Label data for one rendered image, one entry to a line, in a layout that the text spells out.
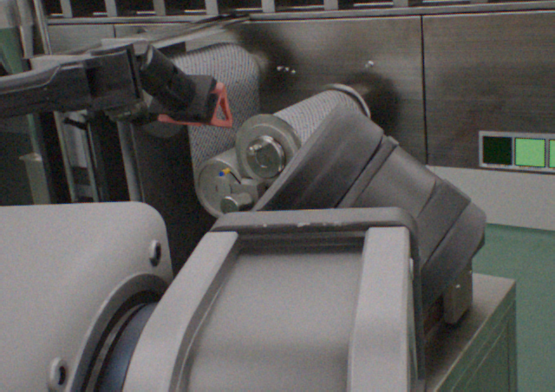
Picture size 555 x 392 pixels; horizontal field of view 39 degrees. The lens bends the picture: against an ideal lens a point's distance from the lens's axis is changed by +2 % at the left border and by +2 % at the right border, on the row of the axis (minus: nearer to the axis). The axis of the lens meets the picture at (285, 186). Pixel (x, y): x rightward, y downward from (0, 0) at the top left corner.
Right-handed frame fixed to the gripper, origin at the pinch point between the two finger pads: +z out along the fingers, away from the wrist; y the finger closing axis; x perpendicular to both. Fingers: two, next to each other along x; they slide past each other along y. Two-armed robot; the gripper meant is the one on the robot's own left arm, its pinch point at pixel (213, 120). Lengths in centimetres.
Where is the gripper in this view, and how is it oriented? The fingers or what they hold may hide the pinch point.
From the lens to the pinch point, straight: 123.5
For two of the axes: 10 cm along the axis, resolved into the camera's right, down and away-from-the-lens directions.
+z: 4.7, 3.7, 8.0
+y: 8.4, 0.9, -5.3
